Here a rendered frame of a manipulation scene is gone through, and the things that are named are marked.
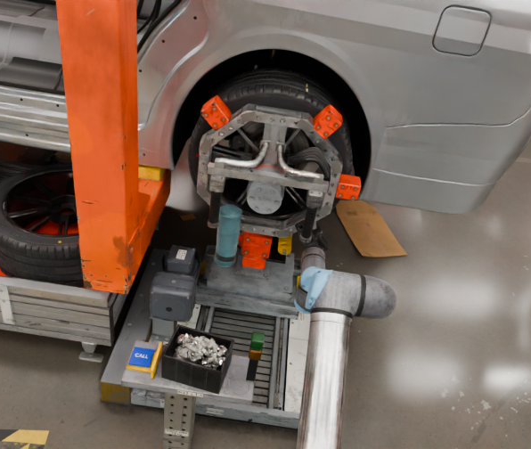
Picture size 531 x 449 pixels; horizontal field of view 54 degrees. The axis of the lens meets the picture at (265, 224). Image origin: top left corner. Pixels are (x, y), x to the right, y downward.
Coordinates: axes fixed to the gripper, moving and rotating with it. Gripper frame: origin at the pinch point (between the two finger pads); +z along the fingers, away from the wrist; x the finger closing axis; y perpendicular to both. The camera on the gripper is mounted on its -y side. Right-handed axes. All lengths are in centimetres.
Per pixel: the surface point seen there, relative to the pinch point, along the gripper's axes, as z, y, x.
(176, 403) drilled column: -74, -6, -51
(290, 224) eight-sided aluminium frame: -5.5, -6.9, -5.7
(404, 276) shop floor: 50, 92, 2
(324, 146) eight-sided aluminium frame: -6.9, -29.1, 25.9
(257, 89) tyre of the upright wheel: 2, -58, 16
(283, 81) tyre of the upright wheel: 10, -53, 24
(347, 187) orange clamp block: -6.9, -9.6, 23.2
